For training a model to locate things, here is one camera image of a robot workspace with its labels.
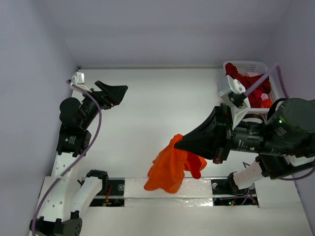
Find small orange cloth in basket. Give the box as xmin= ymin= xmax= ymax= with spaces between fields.
xmin=260 ymin=99 xmax=273 ymax=109

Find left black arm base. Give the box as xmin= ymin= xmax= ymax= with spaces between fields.
xmin=90 ymin=178 xmax=125 ymax=207

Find dark red t shirt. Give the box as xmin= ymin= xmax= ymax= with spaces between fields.
xmin=225 ymin=62 xmax=271 ymax=108

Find orange t shirt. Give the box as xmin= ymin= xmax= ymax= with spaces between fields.
xmin=144 ymin=134 xmax=207 ymax=194

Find white plastic basket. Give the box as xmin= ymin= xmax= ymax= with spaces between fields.
xmin=223 ymin=60 xmax=283 ymax=115

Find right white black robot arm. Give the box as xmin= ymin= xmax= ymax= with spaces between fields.
xmin=174 ymin=98 xmax=315 ymax=193

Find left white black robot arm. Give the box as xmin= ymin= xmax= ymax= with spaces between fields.
xmin=30 ymin=80 xmax=128 ymax=236

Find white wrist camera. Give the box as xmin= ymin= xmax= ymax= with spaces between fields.
xmin=217 ymin=75 xmax=251 ymax=130
xmin=69 ymin=71 xmax=92 ymax=94

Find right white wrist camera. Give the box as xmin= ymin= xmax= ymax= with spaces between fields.
xmin=217 ymin=75 xmax=251 ymax=130

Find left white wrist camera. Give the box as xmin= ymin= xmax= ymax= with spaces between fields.
xmin=69 ymin=71 xmax=92 ymax=94

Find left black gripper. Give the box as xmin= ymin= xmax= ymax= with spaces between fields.
xmin=80 ymin=81 xmax=128 ymax=129

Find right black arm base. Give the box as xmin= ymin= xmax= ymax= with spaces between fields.
xmin=211 ymin=178 xmax=259 ymax=207

